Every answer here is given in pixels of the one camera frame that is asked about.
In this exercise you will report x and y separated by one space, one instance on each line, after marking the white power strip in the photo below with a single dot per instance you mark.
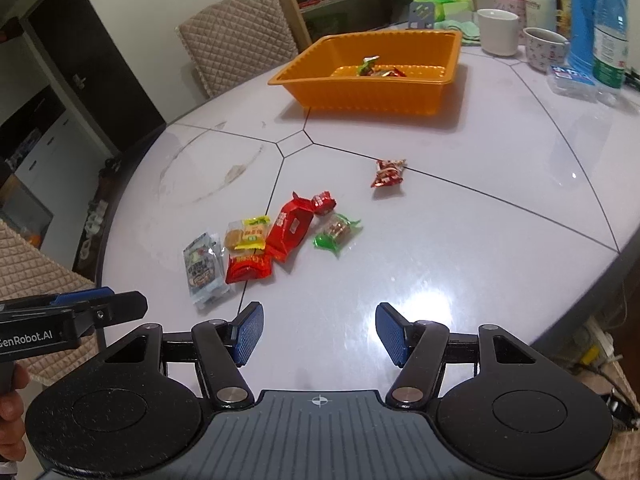
597 340

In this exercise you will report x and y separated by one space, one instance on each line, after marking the white mug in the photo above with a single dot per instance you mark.
497 35

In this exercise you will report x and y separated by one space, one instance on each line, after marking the green tissue pack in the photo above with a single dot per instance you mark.
445 2

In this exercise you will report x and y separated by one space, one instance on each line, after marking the person's left hand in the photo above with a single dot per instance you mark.
11 405

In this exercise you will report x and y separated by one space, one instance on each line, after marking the beige quilted chair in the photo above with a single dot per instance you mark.
235 40
35 270

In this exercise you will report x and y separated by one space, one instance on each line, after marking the white thermos bottle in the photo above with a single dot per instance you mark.
540 2

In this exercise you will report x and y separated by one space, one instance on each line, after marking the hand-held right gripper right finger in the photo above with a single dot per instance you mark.
390 332

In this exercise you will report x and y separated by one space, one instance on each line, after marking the red patterned snack packet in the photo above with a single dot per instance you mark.
387 172

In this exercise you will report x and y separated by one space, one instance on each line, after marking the small red candy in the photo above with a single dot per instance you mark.
323 202

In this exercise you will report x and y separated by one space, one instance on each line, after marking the green towel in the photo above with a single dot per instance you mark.
460 30

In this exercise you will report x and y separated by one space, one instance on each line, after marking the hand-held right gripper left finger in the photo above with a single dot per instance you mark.
250 331

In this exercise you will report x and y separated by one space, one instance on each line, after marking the green red wrapped candy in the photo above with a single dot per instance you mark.
369 65

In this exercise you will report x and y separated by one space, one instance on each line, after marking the clear water bottle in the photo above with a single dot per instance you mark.
610 45

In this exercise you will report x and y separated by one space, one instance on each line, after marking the patterned mug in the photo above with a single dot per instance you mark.
545 55

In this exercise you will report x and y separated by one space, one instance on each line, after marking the blue object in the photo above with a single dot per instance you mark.
582 20

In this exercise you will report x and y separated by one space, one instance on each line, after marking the wide red snack packet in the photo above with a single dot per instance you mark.
247 267

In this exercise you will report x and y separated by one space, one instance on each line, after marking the red gold wrapped candy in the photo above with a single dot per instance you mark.
392 72

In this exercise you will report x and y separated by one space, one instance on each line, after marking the green snack packet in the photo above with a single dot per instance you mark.
334 232

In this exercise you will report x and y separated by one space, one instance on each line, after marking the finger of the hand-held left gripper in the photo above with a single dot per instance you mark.
75 298
120 305

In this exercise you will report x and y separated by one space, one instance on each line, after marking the orange plastic tray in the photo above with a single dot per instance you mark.
370 97

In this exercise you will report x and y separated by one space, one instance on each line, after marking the long red snack packet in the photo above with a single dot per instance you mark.
287 227

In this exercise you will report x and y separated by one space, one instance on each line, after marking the blue label tissue packets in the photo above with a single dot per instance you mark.
570 77

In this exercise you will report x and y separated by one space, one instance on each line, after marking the grey phone stand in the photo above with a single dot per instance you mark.
420 14

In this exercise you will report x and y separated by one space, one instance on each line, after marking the white drawer cabinet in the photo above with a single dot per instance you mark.
35 160

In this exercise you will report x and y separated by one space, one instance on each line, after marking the yellow cracker packet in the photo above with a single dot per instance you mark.
250 234

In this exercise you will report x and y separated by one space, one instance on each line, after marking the grey clear snack packet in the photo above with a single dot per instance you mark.
204 267

